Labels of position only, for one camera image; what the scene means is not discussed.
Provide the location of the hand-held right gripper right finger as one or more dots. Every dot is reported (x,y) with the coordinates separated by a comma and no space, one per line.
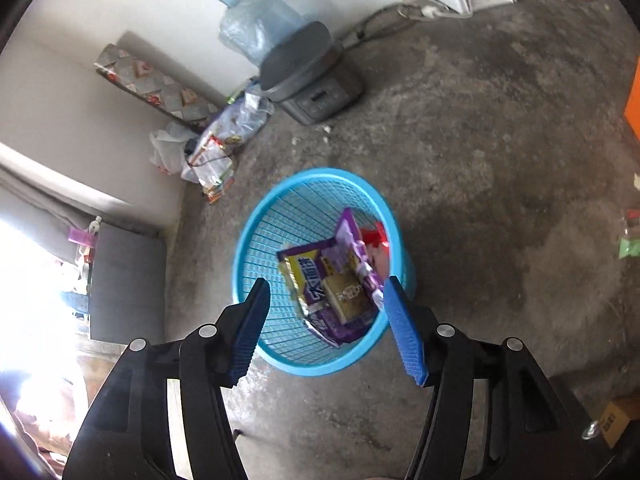
(407,335)

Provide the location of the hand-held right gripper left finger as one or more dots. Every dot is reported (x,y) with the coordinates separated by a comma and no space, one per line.
(248,335)

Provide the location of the purple yellow snack packet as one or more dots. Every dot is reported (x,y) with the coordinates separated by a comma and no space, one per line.
(305,280)

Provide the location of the dark purple wrapper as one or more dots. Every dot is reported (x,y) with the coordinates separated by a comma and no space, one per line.
(350,245)

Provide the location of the blue plastic basket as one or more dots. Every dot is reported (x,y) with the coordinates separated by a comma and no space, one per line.
(280,210)

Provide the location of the beige snack packet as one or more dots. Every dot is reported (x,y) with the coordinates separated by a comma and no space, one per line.
(347,296)

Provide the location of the grey cabinet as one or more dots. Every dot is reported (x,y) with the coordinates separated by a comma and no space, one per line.
(127,285)

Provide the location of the clear bag of snack packets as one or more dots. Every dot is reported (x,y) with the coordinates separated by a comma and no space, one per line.
(215,170)

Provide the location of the purple cup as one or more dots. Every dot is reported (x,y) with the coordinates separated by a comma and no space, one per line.
(80,236)

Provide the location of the white shopping bag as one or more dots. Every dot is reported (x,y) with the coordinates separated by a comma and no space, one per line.
(170,152)

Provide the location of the large clear plastic bag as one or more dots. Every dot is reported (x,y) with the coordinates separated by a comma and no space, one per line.
(242,120)

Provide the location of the grey curtain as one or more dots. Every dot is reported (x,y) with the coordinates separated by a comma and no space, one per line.
(75,200)

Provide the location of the brown cardboard box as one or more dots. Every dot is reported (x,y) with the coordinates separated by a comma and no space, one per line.
(620,420)

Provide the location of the green floor packet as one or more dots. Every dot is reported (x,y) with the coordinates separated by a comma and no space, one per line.
(630,249)

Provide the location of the green drink can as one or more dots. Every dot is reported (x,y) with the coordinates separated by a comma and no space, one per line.
(235,96)

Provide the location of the black rice cooker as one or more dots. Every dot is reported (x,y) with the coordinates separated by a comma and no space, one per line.
(310,75)

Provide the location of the folded printed mat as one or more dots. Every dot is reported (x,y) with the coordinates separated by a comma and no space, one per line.
(150,85)

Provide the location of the empty blue water jug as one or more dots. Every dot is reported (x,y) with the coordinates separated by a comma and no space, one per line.
(260,15)

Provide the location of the orange box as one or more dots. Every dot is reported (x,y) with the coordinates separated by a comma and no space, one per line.
(632,105)

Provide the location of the white power adapter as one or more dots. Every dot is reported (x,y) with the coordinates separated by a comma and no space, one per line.
(430,11)

